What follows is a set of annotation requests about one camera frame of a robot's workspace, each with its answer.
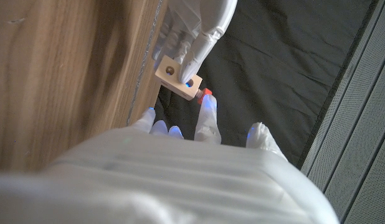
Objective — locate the wooden block with holes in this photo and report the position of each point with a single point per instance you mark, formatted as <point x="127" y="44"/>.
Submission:
<point x="177" y="77"/>

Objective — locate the black backdrop curtain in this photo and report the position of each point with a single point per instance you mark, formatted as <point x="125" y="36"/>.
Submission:
<point x="267" y="77"/>

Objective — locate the grey tape outline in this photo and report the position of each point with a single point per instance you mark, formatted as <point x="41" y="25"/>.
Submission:
<point x="145" y="56"/>

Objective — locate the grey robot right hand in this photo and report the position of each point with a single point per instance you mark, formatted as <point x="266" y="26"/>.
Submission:
<point x="164" y="180"/>

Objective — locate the red screw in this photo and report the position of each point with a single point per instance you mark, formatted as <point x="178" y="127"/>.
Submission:
<point x="203" y="95"/>

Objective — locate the white perforated metal panel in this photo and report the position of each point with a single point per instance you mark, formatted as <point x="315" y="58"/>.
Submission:
<point x="357" y="130"/>

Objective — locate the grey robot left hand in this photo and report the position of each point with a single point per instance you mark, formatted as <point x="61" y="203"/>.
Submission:
<point x="195" y="28"/>

